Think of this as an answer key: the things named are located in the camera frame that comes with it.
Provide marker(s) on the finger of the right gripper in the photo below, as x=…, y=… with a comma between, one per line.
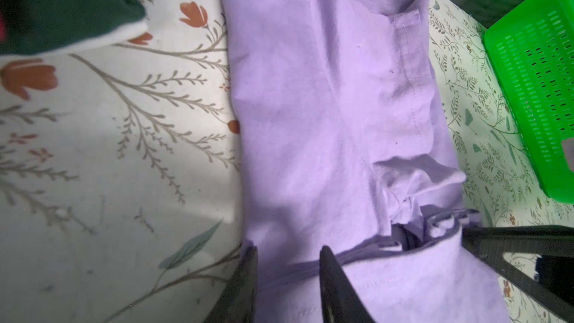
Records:
x=490, y=244

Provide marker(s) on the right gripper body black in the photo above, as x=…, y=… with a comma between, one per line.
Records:
x=555, y=273

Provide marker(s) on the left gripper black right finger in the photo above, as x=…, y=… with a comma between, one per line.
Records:
x=339, y=300

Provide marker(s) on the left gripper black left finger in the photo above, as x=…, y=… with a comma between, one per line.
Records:
x=238, y=300

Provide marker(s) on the purple t shirt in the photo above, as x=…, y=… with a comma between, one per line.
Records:
x=345, y=144

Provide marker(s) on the green plastic basket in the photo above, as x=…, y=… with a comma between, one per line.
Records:
x=531, y=51

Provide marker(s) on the floral table cloth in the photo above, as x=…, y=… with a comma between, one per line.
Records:
x=113, y=158

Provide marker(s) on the folded dark green t shirt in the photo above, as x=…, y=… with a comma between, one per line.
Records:
x=34, y=26

